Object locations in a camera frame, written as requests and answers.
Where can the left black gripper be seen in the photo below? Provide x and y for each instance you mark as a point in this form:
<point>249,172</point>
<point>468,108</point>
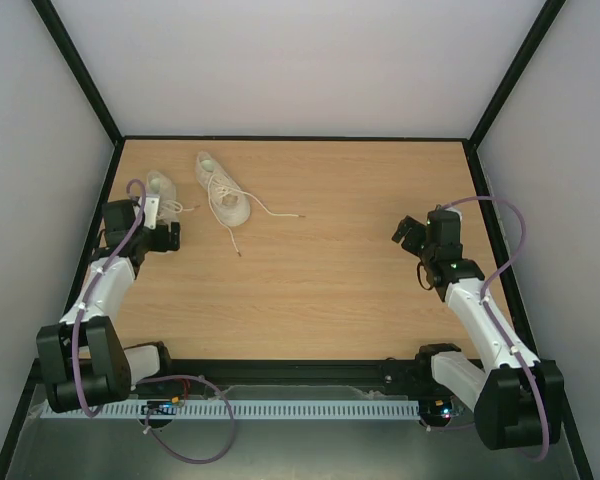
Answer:
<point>164,243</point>

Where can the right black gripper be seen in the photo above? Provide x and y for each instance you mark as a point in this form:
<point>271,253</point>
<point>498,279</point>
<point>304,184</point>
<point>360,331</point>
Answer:
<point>412,236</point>

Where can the white lace sneaker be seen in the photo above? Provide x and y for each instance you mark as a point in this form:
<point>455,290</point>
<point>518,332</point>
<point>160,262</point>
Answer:
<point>169,208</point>
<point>228,202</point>

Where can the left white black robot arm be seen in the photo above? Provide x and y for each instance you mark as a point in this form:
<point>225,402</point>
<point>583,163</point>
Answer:
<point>83,363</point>

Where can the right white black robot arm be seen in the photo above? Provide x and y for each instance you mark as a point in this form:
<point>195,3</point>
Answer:
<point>515,397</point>

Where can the white lace sneaker tied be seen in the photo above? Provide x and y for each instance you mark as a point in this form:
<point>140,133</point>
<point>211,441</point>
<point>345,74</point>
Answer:
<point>169,208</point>

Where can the left controller board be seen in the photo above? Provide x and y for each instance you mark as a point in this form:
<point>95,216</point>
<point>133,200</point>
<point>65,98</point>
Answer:
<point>169,407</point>

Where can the controller board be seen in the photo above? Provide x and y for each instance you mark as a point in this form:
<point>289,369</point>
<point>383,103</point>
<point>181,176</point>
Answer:
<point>169,407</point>
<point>443,407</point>

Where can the right controller board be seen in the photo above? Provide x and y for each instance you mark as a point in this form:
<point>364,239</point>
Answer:
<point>443,407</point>

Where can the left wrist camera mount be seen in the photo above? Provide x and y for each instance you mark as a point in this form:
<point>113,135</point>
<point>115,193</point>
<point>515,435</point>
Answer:
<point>151,210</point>

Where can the black aluminium frame rail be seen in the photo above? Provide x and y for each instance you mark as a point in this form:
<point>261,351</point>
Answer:
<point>388,375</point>

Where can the light blue slotted cable duct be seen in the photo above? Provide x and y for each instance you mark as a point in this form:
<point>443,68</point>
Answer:
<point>275,410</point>

